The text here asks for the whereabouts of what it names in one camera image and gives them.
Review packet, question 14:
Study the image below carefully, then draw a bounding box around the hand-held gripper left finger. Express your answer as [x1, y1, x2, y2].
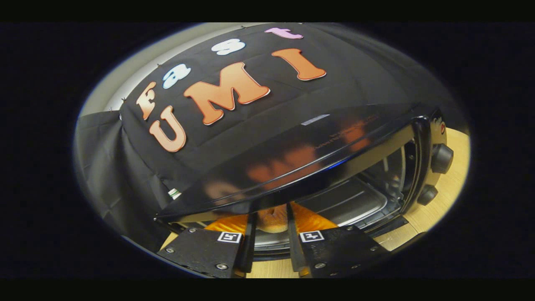
[157, 213, 257, 278]

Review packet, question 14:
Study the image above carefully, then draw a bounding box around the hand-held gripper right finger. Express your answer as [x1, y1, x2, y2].
[286, 202, 391, 278]

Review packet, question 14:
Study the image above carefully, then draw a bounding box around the round bread bun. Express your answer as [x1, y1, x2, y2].
[257, 205, 289, 233]

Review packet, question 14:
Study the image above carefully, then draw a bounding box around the black toaster oven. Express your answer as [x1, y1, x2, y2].
[154, 104, 455, 260]

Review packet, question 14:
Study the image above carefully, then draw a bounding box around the metal oven tray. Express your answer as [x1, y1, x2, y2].
[253, 180, 389, 249]

